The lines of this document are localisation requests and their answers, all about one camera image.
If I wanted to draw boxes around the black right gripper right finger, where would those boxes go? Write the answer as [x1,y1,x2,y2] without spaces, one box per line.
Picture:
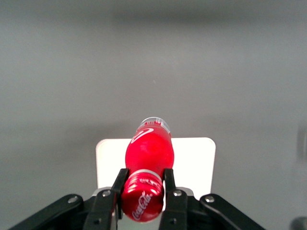
[158,168,264,230]

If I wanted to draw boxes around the red coke bottle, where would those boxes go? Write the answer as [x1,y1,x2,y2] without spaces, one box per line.
[121,116,175,223]

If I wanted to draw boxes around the beige plastic tray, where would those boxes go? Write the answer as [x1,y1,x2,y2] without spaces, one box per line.
[95,137,216,199]

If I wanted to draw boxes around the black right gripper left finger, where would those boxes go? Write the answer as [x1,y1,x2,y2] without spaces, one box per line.
[9,169,130,230]

